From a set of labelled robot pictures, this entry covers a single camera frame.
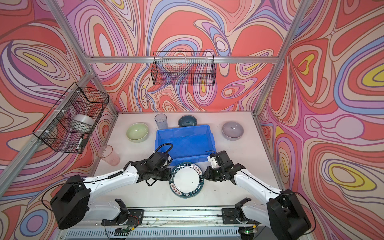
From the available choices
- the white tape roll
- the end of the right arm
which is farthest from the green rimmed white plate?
the white tape roll

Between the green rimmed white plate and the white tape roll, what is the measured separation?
19.6 inches

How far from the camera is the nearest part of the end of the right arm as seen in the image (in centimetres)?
62

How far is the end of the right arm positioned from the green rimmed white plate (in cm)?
5

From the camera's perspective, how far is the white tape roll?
2.34 feet

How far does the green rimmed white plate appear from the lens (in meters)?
0.80
